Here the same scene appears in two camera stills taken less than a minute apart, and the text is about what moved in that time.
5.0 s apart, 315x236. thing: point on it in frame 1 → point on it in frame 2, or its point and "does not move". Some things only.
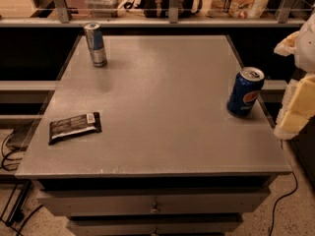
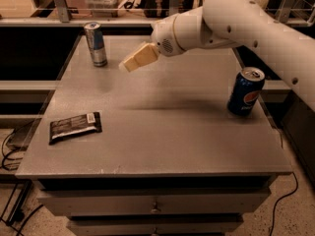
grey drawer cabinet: [169, 160] does not move
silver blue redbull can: [95, 42] does not move
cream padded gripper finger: [297, 107] → [145, 55]
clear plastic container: [101, 0] does not move
